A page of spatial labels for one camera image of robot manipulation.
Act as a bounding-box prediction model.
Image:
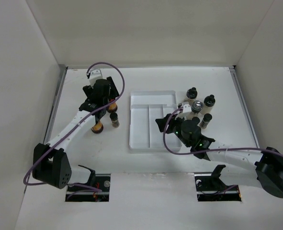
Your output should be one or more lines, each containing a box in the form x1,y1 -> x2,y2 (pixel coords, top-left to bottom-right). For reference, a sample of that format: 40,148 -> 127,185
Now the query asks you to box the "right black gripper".
155,112 -> 191,148

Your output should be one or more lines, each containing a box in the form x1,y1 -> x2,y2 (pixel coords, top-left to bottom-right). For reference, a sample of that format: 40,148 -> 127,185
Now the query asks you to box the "red-capped amber sauce jar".
107,103 -> 118,113

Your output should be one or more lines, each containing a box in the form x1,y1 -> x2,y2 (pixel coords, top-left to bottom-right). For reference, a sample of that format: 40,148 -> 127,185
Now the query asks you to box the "silver-capped spice bottle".
187,100 -> 204,120

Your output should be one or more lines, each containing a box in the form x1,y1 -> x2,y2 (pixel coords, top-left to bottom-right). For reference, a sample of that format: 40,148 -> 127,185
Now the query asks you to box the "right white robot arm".
155,114 -> 283,198

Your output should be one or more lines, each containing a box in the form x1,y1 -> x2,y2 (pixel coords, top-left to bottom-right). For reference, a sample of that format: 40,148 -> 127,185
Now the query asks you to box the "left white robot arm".
30,76 -> 122,191

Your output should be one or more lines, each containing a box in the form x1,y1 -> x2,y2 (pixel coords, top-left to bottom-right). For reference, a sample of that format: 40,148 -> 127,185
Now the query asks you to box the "white compartment organizer tray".
129,91 -> 177,152

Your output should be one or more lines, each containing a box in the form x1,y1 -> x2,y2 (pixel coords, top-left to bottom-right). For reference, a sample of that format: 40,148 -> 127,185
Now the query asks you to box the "small black-capped spice jar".
110,112 -> 120,128

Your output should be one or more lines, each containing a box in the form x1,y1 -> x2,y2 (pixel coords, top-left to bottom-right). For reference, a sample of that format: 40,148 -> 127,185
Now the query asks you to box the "small black-capped jar centre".
192,117 -> 200,125

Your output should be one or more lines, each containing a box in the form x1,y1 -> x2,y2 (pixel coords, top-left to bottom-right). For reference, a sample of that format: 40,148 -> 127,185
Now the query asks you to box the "black-capped beige bottle rear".
186,87 -> 198,103

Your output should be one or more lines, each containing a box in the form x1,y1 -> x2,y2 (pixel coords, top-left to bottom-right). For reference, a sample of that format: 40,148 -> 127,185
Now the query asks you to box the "black-capped beige bottle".
201,94 -> 215,115
186,87 -> 198,103

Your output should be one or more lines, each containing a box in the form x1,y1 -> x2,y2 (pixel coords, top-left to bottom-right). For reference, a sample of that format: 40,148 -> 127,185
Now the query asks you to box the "small black-capped pepper jar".
199,113 -> 213,128

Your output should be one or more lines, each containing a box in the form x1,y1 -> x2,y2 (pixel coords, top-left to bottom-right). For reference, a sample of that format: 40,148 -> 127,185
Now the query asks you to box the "black-capped beige bottle right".
201,94 -> 215,115

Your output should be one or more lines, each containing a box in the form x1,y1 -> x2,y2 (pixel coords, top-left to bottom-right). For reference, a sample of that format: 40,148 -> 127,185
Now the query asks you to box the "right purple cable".
163,107 -> 283,168

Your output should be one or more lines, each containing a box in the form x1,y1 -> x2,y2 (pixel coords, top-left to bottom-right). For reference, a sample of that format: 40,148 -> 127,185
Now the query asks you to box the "purple cable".
23,61 -> 125,201
163,107 -> 283,168

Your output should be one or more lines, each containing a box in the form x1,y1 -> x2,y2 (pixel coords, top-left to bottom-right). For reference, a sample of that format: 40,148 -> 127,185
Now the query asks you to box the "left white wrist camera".
86,69 -> 103,86

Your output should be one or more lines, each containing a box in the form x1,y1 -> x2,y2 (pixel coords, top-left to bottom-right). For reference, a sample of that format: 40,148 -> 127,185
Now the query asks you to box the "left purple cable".
23,61 -> 125,201

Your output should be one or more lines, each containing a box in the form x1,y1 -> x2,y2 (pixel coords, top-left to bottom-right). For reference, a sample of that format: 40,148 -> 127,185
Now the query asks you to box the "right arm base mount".
194,165 -> 241,202

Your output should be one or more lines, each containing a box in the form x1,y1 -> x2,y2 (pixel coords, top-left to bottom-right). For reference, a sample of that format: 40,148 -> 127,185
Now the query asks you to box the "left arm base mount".
65,174 -> 111,203

